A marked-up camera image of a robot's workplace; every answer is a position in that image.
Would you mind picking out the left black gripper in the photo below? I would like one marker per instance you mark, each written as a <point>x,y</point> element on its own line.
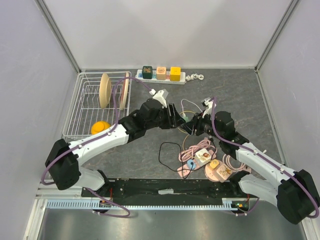
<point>172,121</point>

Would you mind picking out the white wire dish rack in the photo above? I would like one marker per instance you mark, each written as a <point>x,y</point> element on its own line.
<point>85,108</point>

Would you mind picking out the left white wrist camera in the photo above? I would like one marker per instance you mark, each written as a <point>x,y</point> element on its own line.
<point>160,96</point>

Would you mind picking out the orange bowl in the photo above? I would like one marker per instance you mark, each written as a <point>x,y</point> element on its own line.
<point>99,126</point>

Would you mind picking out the grey slotted cable duct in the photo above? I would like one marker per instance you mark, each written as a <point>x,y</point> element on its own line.
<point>96,204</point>

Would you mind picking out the white cube socket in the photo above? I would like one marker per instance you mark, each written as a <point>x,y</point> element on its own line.
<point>202,156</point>

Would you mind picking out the beige plate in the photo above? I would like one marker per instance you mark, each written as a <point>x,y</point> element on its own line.
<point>105,90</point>

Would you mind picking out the pink rimmed plate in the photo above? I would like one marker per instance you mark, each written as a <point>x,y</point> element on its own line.
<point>124,94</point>

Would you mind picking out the beige wooden cube socket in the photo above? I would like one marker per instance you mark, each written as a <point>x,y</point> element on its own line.
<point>161,73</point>

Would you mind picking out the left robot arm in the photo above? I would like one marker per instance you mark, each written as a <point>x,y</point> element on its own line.
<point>65,160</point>

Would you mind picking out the pink long power strip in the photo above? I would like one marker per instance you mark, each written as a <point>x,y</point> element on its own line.
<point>183,157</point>

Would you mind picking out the small green charger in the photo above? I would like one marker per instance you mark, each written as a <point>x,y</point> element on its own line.
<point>184,117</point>

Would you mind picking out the dark green cube socket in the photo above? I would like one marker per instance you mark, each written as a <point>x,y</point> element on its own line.
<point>147,72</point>

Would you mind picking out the small yellow charger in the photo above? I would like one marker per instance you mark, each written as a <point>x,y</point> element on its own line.
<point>214,164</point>

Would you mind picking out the blue charger adapter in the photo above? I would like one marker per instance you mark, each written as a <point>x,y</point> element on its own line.
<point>192,164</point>

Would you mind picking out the pink round power socket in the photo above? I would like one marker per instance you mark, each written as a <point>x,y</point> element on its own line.
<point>211,174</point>

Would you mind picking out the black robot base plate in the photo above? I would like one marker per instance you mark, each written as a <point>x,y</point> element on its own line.
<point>170,191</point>

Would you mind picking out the yellow cube socket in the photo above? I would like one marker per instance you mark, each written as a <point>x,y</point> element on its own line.
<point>175,74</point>

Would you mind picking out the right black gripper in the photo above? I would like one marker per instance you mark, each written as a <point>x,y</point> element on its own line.
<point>197,121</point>

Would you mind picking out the pink cube socket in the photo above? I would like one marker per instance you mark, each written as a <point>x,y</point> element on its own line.
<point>223,172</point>

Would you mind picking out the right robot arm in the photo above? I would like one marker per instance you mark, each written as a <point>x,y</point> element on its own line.
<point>294,193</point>

